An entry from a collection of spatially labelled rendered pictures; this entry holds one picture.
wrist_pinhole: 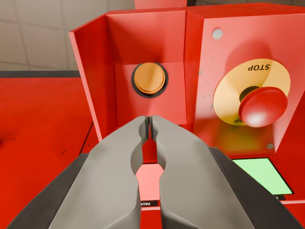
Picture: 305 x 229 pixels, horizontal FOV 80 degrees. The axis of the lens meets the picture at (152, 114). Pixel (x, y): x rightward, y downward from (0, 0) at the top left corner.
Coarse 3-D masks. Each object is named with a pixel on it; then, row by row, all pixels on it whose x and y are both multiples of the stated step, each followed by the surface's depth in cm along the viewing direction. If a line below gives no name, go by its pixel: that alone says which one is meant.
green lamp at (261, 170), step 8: (240, 160) 22; (248, 160) 22; (256, 160) 22; (264, 160) 22; (248, 168) 21; (256, 168) 21; (264, 168) 21; (272, 168) 21; (256, 176) 20; (264, 176) 20; (272, 176) 20; (264, 184) 19; (272, 184) 19; (280, 184) 19; (272, 192) 18; (280, 192) 18; (288, 192) 18
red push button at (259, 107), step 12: (240, 96) 18; (252, 96) 15; (264, 96) 15; (276, 96) 15; (240, 108) 16; (252, 108) 15; (264, 108) 15; (276, 108) 15; (252, 120) 16; (264, 120) 16
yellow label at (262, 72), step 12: (252, 60) 16; (264, 60) 16; (228, 72) 17; (240, 72) 16; (252, 72) 16; (264, 72) 16; (276, 72) 17; (228, 84) 17; (240, 84) 17; (252, 84) 17; (264, 84) 17; (276, 84) 17; (288, 84) 17; (216, 96) 18; (228, 96) 18; (216, 108) 19; (228, 108) 19; (228, 120) 19; (240, 120) 19
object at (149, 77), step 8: (144, 64) 23; (152, 64) 23; (136, 72) 23; (144, 72) 22; (152, 72) 22; (160, 72) 22; (136, 80) 23; (144, 80) 22; (152, 80) 22; (160, 80) 22; (144, 88) 22; (152, 88) 22; (160, 88) 23
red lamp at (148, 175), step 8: (144, 168) 21; (152, 168) 21; (160, 168) 21; (136, 176) 21; (144, 176) 20; (152, 176) 20; (144, 184) 20; (152, 184) 20; (144, 192) 19; (152, 192) 19
